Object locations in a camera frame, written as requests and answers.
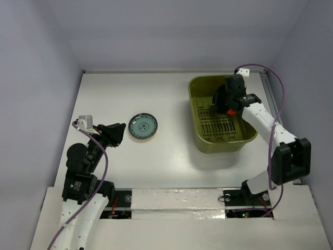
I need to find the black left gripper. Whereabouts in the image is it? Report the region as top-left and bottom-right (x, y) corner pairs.
(87, 121), (126, 171)

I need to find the plain black plate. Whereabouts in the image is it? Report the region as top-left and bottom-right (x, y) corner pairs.
(212, 85), (229, 114)

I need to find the orange rimmed black plate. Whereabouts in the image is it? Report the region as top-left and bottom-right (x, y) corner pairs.
(227, 109), (237, 115)

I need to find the blue floral dark-rimmed plate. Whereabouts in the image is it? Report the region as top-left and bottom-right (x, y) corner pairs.
(128, 113), (158, 140)

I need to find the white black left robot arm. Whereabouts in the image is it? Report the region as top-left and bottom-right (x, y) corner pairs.
(48, 119), (126, 249)

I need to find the left arm base electronics bay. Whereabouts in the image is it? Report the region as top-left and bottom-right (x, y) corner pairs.
(100, 189), (132, 219)

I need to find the right arm base electronics bay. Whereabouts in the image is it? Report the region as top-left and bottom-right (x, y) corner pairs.
(217, 189), (273, 219)

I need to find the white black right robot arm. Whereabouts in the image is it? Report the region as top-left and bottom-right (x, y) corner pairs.
(224, 74), (311, 205)

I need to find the olive green dish rack tub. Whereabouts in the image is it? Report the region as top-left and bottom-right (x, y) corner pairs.
(188, 75), (258, 154)

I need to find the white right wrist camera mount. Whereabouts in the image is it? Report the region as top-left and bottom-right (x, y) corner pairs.
(234, 68), (250, 78)

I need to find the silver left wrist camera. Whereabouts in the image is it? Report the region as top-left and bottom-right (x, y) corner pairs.
(74, 115), (94, 133)

